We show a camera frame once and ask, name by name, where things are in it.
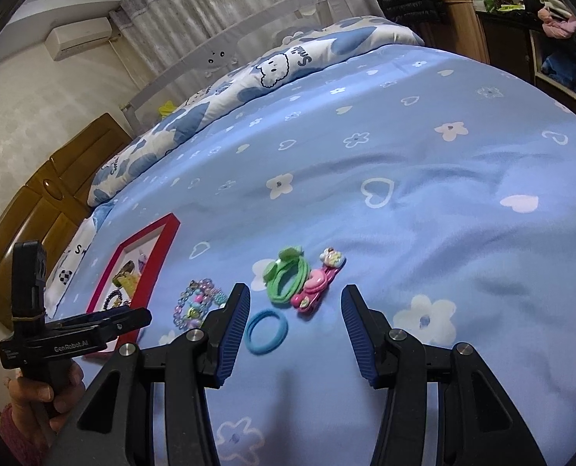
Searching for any pink cartoon hair clip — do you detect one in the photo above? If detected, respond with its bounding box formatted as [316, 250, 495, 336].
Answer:
[291, 247, 347, 312]

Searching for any pile of clothes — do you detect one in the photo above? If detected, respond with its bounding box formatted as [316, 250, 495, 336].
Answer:
[521, 0, 576, 54]

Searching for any red shallow box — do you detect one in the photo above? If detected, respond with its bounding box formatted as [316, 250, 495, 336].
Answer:
[85, 212, 180, 361]

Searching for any blue folded cloth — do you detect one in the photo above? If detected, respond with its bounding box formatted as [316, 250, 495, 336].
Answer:
[540, 51, 576, 103]

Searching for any blue hair tie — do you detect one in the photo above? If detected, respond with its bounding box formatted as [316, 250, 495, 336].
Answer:
[243, 310, 289, 354]

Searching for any person's left hand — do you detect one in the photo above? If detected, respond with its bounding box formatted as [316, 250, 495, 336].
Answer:
[7, 360, 86, 430]

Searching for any dark cabinet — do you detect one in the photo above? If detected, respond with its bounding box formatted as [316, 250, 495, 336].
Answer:
[477, 7, 576, 129]

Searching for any colourful chunky bead bracelet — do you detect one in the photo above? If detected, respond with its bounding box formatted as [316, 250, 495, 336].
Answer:
[186, 286, 229, 321]

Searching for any clear pastel bead bracelet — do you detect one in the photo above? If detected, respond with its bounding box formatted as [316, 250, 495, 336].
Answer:
[173, 279, 216, 328]

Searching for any cloud print duvet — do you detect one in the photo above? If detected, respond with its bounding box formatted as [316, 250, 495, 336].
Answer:
[87, 16, 425, 207]

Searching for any green bow hair tie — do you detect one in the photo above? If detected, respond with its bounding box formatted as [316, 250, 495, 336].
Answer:
[265, 247, 312, 306]

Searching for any person's left forearm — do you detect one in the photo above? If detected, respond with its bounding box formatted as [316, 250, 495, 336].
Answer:
[0, 405, 51, 466]

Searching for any white printed pillow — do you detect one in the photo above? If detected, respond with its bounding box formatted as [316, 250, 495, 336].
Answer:
[45, 216, 99, 316]

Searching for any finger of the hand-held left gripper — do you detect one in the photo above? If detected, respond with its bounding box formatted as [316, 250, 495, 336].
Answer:
[101, 308, 153, 346]
[45, 307, 134, 333]

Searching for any white air conditioner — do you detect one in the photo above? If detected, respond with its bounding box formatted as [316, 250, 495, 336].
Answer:
[44, 17, 113, 61]

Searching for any grey bed rail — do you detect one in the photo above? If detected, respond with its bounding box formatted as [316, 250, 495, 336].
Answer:
[120, 0, 352, 132]

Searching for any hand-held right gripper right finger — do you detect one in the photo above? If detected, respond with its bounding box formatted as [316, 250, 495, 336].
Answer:
[340, 284, 548, 466]

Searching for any blue floral bed sheet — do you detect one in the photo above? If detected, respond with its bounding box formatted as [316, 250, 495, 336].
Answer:
[45, 41, 576, 466]

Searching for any wooden wardrobe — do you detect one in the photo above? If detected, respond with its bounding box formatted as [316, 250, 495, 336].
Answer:
[426, 0, 488, 64]

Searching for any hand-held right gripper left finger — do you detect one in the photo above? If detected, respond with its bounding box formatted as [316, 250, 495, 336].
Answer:
[50, 282, 252, 466]

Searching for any wooden headboard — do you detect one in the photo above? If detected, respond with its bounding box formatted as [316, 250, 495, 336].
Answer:
[0, 113, 134, 297]

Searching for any yellow novelty hair clip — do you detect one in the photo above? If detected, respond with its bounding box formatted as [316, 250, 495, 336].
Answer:
[112, 261, 141, 294]

